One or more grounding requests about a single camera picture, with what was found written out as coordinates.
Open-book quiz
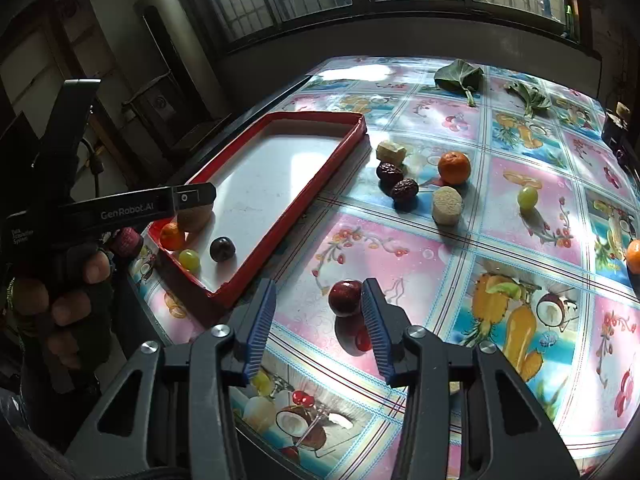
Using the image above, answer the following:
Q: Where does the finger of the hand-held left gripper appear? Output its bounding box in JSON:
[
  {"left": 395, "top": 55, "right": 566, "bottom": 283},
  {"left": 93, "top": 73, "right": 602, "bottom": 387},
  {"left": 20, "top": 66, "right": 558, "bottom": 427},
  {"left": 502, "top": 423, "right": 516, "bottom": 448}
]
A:
[{"left": 172, "top": 183, "right": 217, "bottom": 213}]

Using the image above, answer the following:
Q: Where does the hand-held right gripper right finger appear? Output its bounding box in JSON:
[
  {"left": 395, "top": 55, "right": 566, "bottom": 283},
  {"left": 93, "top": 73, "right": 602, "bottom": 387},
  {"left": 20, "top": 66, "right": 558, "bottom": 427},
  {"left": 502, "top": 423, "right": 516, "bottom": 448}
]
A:
[{"left": 361, "top": 278, "right": 581, "bottom": 480}]

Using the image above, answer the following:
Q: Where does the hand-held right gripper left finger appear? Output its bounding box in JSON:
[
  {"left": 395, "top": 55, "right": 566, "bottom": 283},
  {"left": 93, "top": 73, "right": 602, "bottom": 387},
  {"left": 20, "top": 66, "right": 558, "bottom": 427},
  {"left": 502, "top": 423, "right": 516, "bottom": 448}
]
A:
[{"left": 65, "top": 277, "right": 278, "bottom": 480}]

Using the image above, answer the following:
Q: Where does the brown kiwi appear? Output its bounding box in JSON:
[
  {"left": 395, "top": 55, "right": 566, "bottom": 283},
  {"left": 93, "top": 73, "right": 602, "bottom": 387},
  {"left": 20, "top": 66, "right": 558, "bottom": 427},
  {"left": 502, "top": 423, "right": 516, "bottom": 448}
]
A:
[{"left": 176, "top": 207, "right": 211, "bottom": 234}]

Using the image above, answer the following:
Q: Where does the glossy red plum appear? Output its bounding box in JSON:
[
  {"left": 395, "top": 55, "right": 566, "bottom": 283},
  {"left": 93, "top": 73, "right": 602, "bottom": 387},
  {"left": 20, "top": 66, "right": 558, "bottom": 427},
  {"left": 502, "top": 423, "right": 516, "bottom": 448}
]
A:
[{"left": 328, "top": 280, "right": 363, "bottom": 318}]

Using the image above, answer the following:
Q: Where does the dark purple plum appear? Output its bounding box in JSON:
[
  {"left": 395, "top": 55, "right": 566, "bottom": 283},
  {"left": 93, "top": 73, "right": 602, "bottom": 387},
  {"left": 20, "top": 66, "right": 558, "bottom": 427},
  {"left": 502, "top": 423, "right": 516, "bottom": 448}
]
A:
[{"left": 209, "top": 236, "right": 235, "bottom": 262}]

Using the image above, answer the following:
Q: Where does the red rimmed white tray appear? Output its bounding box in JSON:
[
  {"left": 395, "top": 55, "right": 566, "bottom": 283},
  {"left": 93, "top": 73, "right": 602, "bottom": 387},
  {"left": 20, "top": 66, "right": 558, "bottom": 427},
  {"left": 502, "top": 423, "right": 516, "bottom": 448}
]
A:
[{"left": 148, "top": 111, "right": 369, "bottom": 311}]

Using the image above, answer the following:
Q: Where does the wrinkled red date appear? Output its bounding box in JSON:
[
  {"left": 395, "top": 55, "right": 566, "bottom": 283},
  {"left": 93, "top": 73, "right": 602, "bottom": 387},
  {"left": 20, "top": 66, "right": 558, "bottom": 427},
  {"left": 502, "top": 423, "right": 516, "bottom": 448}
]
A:
[
  {"left": 376, "top": 161, "right": 405, "bottom": 184},
  {"left": 390, "top": 178, "right": 420, "bottom": 204}
]

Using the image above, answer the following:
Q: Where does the pale corn cob piece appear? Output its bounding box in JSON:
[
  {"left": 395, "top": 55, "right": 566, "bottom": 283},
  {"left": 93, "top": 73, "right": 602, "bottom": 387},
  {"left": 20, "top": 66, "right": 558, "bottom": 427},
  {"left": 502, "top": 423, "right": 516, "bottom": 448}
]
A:
[{"left": 431, "top": 186, "right": 463, "bottom": 226}]

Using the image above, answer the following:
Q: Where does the person's left hand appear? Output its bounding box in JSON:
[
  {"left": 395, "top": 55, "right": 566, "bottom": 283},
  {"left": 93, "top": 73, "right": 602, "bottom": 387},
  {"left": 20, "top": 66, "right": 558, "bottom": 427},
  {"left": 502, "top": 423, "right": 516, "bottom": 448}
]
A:
[{"left": 10, "top": 250, "right": 113, "bottom": 371}]

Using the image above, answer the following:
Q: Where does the dark wooden chair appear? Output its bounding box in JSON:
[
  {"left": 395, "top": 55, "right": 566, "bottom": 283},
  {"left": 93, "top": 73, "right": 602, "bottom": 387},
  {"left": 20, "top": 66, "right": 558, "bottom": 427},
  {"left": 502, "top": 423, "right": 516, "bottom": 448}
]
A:
[{"left": 122, "top": 72, "right": 231, "bottom": 161}]

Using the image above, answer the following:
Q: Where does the printed plastic tablecloth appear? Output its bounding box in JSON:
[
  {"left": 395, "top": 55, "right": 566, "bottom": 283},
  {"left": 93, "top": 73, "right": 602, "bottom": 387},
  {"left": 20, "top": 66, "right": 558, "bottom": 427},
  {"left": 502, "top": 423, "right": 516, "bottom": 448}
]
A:
[{"left": 127, "top": 56, "right": 640, "bottom": 480}]

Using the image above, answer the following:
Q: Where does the pale yellow food chunk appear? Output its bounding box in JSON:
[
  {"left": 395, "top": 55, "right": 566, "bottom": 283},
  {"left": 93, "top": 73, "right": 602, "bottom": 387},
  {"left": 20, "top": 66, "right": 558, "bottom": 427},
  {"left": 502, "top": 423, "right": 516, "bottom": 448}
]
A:
[{"left": 376, "top": 141, "right": 407, "bottom": 163}]

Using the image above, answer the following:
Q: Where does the large green leaf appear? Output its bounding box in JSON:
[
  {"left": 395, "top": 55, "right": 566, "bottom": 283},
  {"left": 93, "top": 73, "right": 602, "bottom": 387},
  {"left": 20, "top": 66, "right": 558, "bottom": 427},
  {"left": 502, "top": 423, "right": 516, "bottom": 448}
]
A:
[{"left": 433, "top": 59, "right": 484, "bottom": 107}]

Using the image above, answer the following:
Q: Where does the leafy green vegetable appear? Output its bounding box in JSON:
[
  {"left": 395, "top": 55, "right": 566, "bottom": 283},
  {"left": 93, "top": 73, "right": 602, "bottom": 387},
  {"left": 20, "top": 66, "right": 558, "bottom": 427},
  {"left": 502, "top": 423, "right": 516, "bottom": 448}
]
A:
[{"left": 505, "top": 81, "right": 552, "bottom": 118}]

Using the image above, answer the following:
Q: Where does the dark object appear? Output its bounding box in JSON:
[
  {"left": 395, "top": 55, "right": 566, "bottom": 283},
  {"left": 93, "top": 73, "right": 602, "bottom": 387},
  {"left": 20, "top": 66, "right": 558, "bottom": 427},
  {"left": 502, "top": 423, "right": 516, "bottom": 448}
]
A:
[{"left": 600, "top": 102, "right": 632, "bottom": 166}]

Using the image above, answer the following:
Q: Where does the black braided cable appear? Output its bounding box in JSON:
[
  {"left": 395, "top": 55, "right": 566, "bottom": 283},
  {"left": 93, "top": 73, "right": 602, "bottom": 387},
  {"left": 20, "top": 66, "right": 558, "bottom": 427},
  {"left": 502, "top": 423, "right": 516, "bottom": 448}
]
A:
[{"left": 80, "top": 137, "right": 103, "bottom": 196}]

